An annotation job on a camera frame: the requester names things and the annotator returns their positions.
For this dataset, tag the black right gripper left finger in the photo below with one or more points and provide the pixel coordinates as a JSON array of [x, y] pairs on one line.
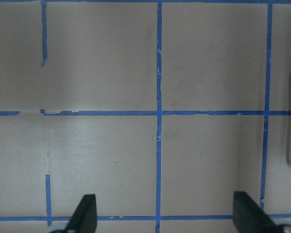
[[84, 219]]

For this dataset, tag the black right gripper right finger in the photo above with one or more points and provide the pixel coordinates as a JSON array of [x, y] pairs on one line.
[[248, 217]]

